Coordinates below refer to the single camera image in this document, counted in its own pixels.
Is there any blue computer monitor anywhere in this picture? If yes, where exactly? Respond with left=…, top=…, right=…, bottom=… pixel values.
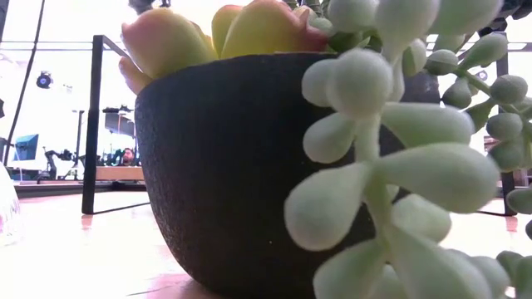
left=12, top=133, right=40, bottom=162

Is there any potted succulent plant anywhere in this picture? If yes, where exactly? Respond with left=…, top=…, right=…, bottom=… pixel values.
left=118, top=0, right=532, bottom=299

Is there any thin black pole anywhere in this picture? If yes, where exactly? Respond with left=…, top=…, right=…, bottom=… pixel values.
left=72, top=109, right=86, bottom=167

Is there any wooden background desk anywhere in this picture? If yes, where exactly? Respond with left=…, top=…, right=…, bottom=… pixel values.
left=95, top=165, right=145, bottom=182

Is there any person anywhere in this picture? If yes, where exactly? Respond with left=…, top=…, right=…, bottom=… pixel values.
left=120, top=147, right=137, bottom=167

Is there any black metal rig frame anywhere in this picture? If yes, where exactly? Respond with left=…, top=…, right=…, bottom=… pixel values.
left=0, top=0, right=150, bottom=199

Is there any clear acrylic tray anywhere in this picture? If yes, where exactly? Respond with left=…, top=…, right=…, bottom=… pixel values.
left=81, top=28, right=516, bottom=217

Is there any black background monitor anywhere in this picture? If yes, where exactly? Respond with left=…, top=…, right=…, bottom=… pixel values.
left=102, top=105, right=136, bottom=138

